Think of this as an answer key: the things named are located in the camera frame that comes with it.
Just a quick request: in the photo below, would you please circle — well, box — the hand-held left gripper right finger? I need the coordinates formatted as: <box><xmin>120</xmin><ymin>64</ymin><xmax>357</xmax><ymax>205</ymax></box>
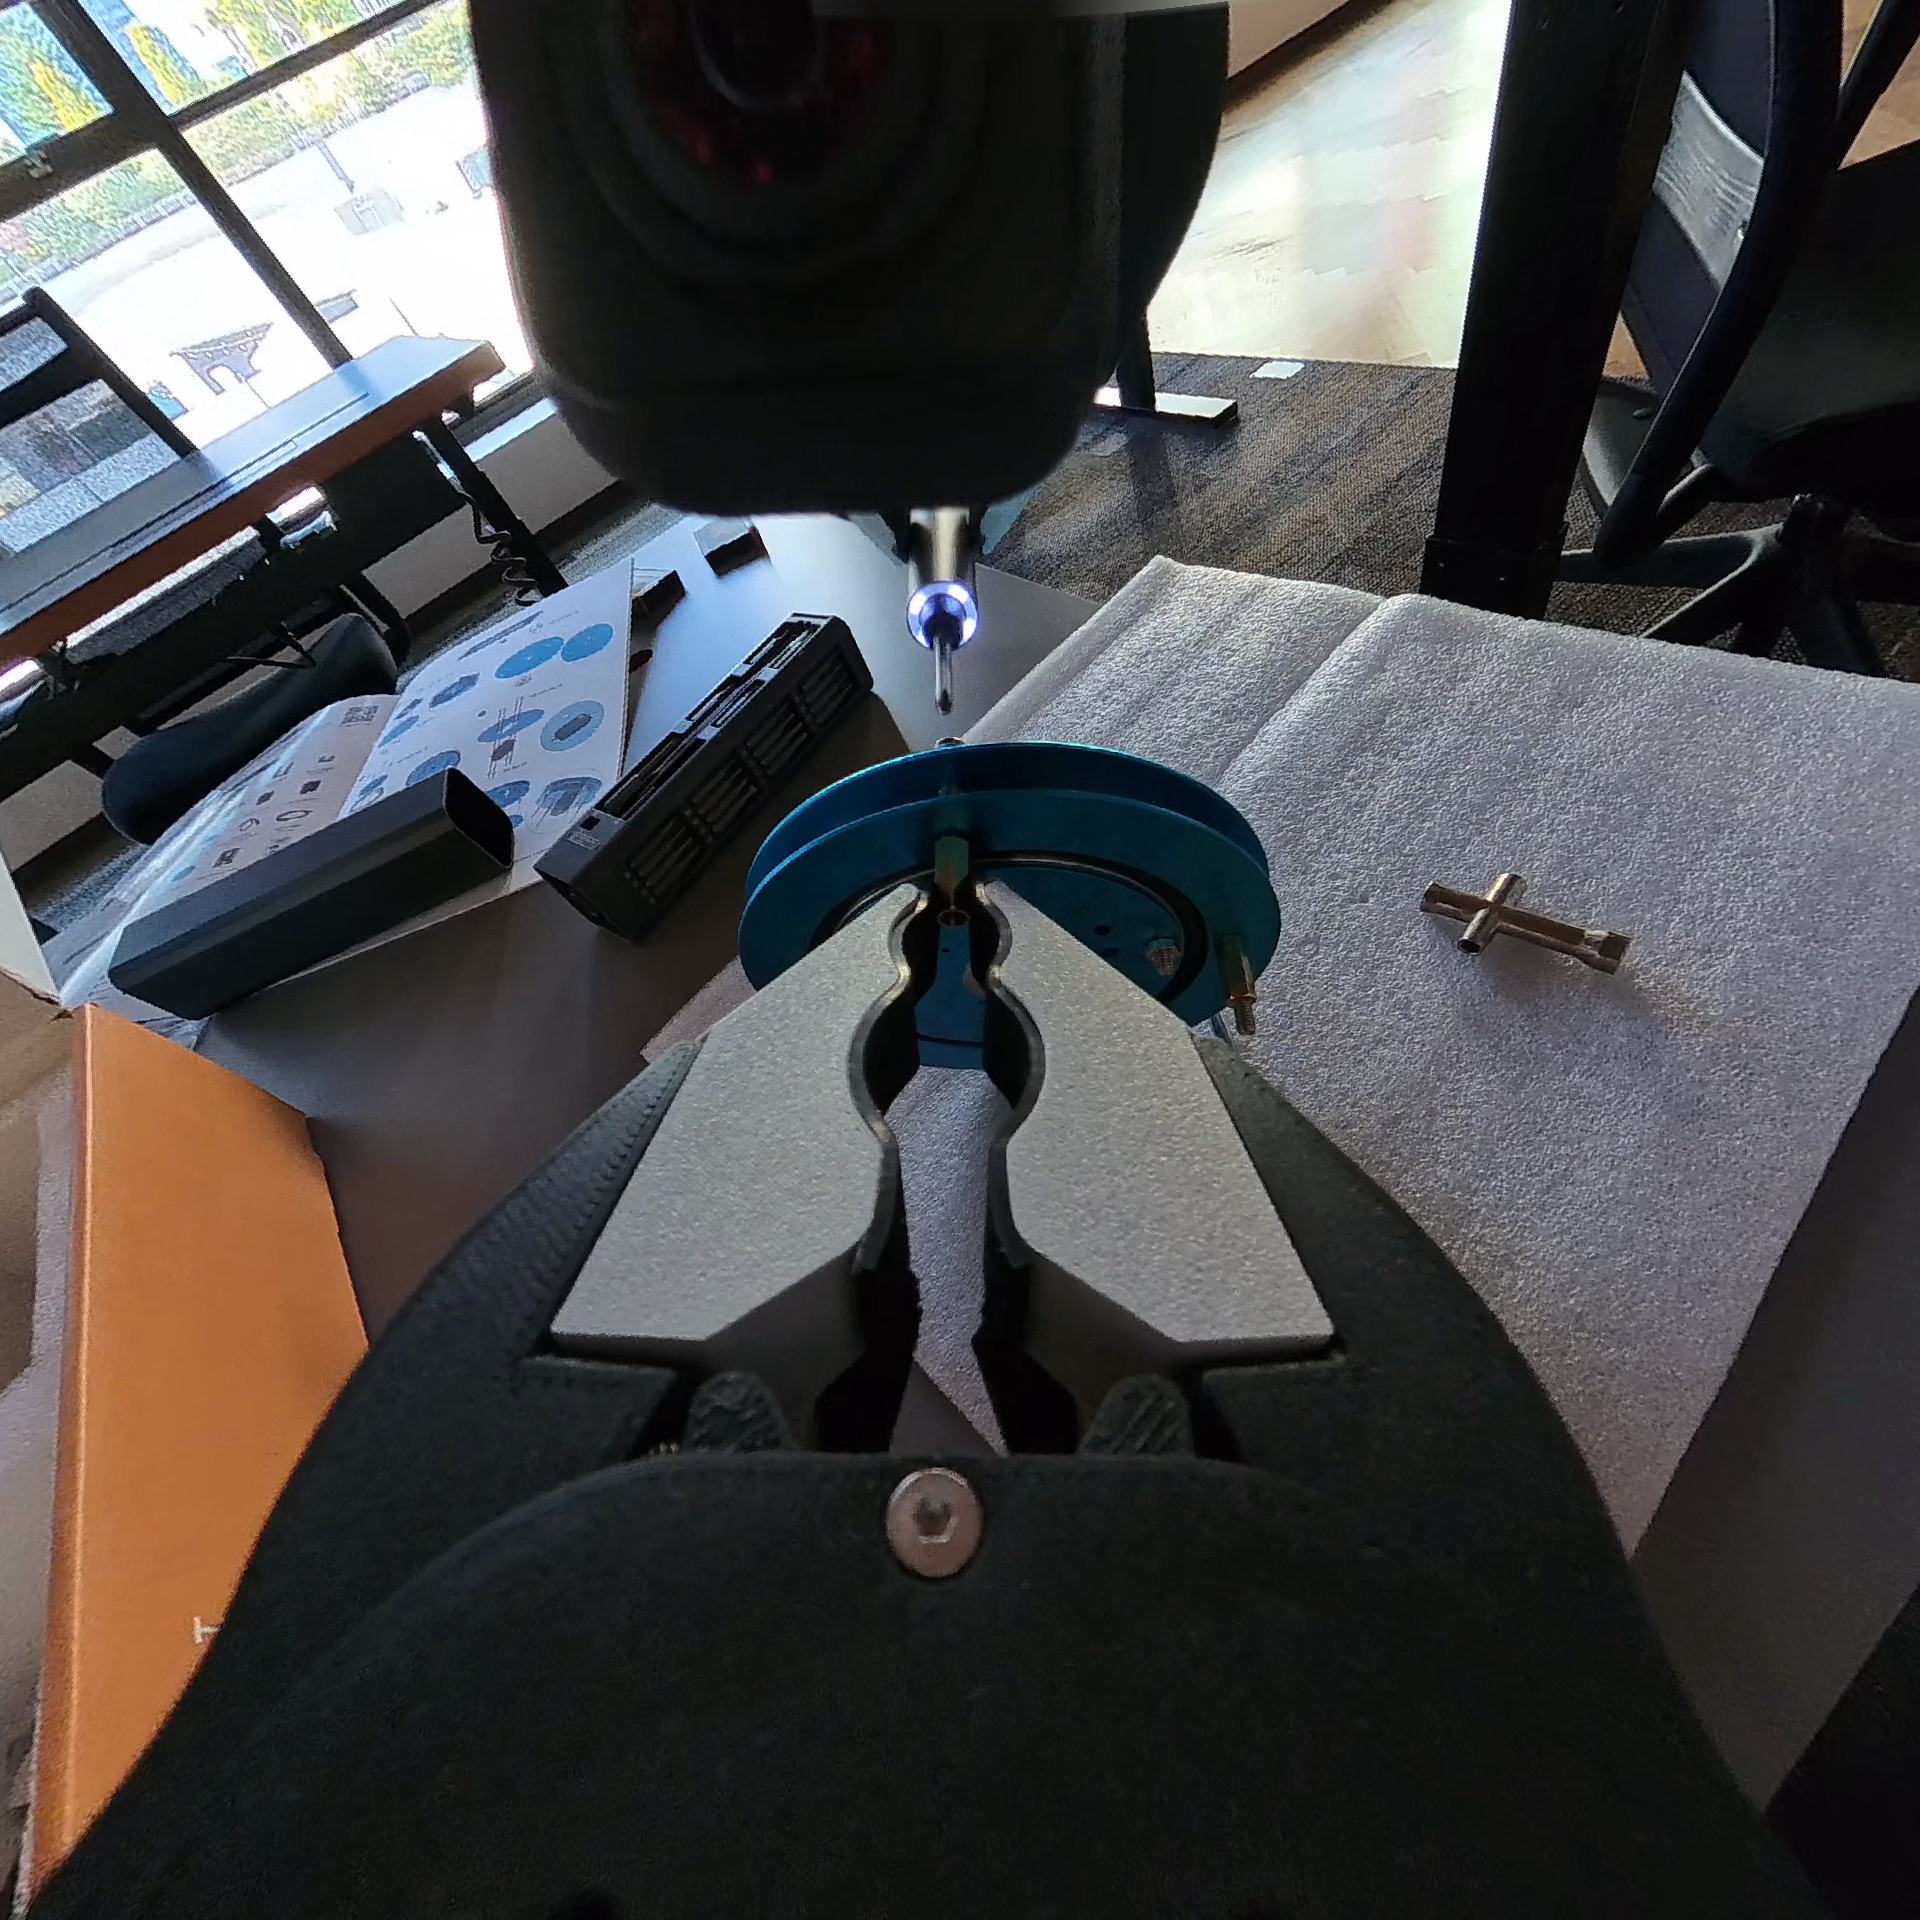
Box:
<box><xmin>971</xmin><ymin>880</ymin><xmax>1340</xmax><ymax>1450</ymax></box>

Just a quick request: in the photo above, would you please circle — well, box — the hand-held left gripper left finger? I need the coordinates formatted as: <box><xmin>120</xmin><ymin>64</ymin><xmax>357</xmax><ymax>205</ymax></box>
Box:
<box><xmin>549</xmin><ymin>880</ymin><xmax>920</xmax><ymax>1450</ymax></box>

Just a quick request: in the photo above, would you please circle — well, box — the grey electric screwdriver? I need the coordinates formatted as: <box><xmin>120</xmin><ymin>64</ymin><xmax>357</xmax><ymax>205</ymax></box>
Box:
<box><xmin>902</xmin><ymin>507</ymin><xmax>986</xmax><ymax>714</ymax></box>

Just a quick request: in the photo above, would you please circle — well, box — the blue metal wheel assembly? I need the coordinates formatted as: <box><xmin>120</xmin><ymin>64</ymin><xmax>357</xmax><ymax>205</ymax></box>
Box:
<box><xmin>739</xmin><ymin>738</ymin><xmax>1279</xmax><ymax>1069</ymax></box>

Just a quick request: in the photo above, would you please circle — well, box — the dark grey desk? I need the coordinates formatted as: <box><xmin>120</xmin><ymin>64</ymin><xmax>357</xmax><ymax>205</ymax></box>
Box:
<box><xmin>194</xmin><ymin>509</ymin><xmax>1920</xmax><ymax>1809</ymax></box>

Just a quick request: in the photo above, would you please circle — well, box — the black desk leg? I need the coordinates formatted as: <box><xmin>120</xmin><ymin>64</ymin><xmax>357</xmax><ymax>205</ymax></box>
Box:
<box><xmin>1421</xmin><ymin>0</ymin><xmax>1688</xmax><ymax>617</ymax></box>

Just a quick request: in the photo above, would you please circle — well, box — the black screwdriver bit holder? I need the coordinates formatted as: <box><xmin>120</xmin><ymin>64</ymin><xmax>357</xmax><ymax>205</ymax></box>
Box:
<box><xmin>534</xmin><ymin>612</ymin><xmax>875</xmax><ymax>945</ymax></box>

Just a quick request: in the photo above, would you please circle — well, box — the metal cross wrench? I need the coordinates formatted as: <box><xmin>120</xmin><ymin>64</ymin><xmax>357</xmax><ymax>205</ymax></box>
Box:
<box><xmin>1419</xmin><ymin>871</ymin><xmax>1634</xmax><ymax>977</ymax></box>

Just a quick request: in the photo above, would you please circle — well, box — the instruction sheet with blue circles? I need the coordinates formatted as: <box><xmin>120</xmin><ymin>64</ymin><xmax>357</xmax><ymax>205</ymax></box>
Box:
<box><xmin>344</xmin><ymin>559</ymin><xmax>639</xmax><ymax>834</ymax></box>

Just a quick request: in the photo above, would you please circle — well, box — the black rectangular sleeve case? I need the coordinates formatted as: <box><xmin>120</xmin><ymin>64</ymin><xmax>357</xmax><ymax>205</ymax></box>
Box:
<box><xmin>107</xmin><ymin>768</ymin><xmax>517</xmax><ymax>1021</ymax></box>

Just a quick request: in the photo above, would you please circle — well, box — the orange cardboard box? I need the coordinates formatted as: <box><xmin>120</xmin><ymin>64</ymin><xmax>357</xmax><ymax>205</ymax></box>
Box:
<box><xmin>0</xmin><ymin>871</ymin><xmax>367</xmax><ymax>1893</ymax></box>

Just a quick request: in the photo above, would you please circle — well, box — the white foam sheet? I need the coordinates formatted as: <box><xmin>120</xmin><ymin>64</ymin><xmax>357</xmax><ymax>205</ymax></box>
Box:
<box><xmin>645</xmin><ymin>556</ymin><xmax>1920</xmax><ymax>1555</ymax></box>

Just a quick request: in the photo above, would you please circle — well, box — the white instruction booklet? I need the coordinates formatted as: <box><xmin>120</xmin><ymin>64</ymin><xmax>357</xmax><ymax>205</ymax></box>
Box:
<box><xmin>90</xmin><ymin>693</ymin><xmax>399</xmax><ymax>933</ymax></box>

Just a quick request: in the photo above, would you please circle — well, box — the black office chair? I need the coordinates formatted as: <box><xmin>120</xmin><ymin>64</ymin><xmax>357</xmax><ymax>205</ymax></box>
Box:
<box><xmin>102</xmin><ymin>612</ymin><xmax>399</xmax><ymax>845</ymax></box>
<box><xmin>1558</xmin><ymin>0</ymin><xmax>1920</xmax><ymax>677</ymax></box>

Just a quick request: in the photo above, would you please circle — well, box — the coiled cable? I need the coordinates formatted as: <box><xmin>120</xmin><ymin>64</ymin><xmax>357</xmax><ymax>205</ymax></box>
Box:
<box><xmin>471</xmin><ymin>480</ymin><xmax>541</xmax><ymax>602</ymax></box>

